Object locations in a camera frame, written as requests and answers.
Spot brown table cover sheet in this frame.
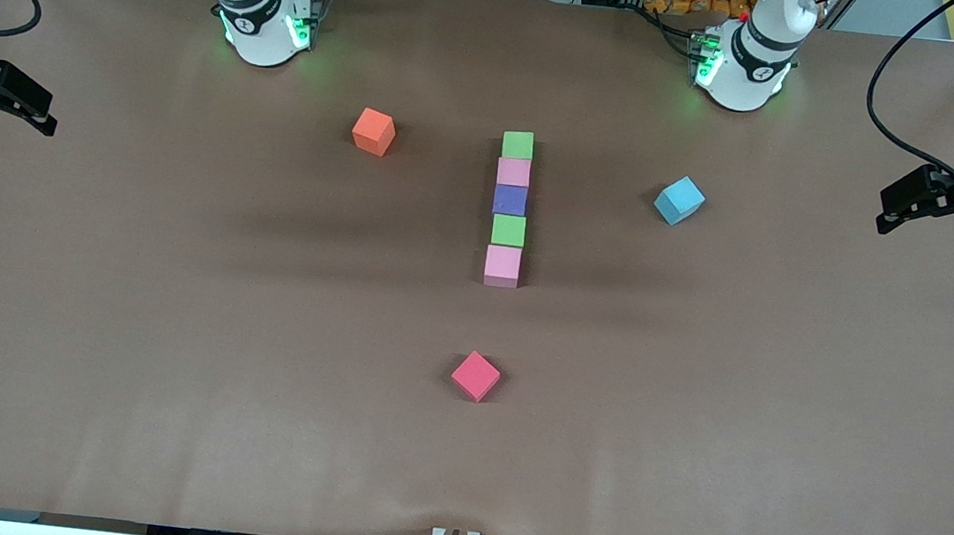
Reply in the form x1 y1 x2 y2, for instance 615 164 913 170
0 0 954 535

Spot pink foam cube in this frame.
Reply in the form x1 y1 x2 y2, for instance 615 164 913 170
496 156 533 189
482 244 525 291

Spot light blue foam cube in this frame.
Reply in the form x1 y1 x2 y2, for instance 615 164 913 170
652 173 708 230

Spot orange foam cube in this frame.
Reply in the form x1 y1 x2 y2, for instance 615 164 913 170
349 106 399 160

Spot red foam cube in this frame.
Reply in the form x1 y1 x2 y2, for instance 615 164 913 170
448 348 504 405

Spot green foam cube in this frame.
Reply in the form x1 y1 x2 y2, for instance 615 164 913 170
490 213 528 249
501 130 536 161

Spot purple foam cube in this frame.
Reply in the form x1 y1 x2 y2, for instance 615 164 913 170
491 183 531 219

